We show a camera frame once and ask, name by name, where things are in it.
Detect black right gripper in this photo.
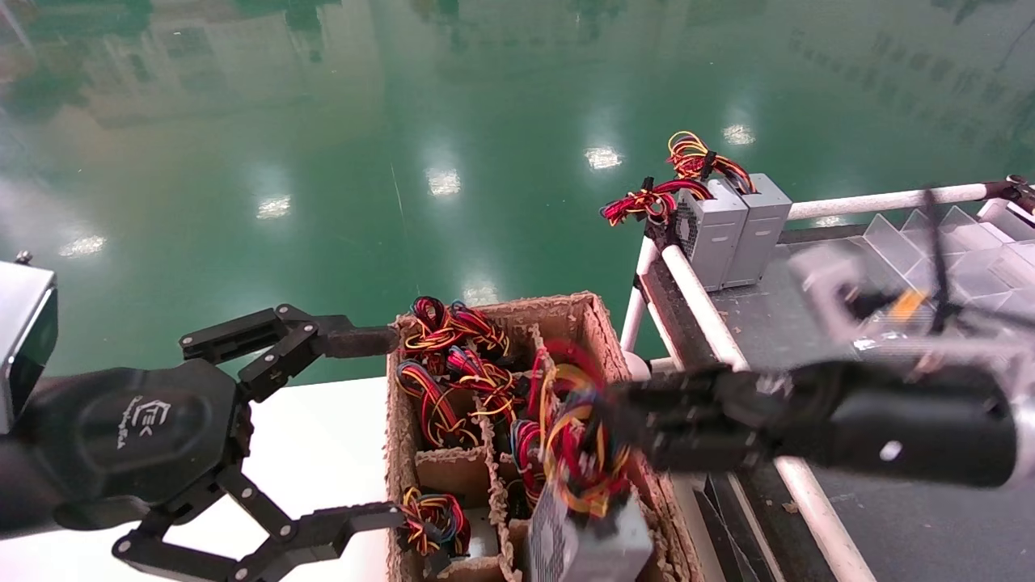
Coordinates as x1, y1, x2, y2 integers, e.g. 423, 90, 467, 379
608, 360, 1018, 490

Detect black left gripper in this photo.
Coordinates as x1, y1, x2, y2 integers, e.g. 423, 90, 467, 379
24, 303, 405, 582

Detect grey power supply coloured wires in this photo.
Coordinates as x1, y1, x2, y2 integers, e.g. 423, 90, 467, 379
600, 176, 749, 293
395, 360, 479, 449
445, 346, 530, 421
402, 295, 512, 362
400, 485, 471, 576
667, 129, 793, 289
524, 339, 654, 582
508, 420, 551, 518

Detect white pipe leg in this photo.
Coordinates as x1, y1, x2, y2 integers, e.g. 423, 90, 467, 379
619, 237, 662, 352

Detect brown cardboard divider box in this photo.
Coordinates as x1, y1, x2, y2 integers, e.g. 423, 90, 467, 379
384, 293, 704, 582

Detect black pipe connector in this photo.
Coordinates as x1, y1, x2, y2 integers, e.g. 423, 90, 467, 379
982, 174, 1035, 217
643, 217, 678, 253

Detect clear acrylic divider tray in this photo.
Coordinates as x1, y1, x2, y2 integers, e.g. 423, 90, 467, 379
861, 205, 1035, 324

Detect white pipe rail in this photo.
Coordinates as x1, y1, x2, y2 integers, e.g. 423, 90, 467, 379
661, 244, 878, 582
786, 183, 991, 221

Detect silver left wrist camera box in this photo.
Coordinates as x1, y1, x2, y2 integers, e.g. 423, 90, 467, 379
0, 251, 59, 436

